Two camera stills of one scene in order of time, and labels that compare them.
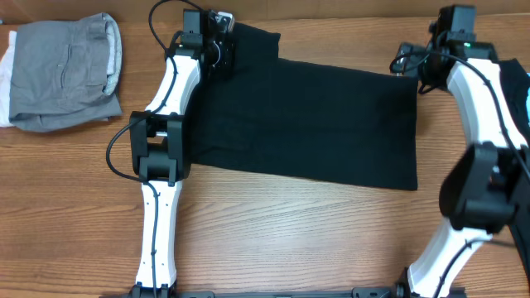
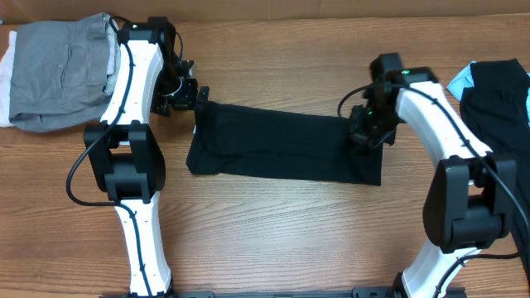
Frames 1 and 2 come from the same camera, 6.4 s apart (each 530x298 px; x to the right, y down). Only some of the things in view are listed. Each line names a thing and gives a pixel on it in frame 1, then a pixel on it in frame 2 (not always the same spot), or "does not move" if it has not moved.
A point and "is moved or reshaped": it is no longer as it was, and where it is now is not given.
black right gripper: [413, 54] → [361, 136]
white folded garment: [7, 65] does not move
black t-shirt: [284, 116] is moved or reshaped
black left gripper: [228, 61] → [188, 100]
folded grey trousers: [65, 72] does not move
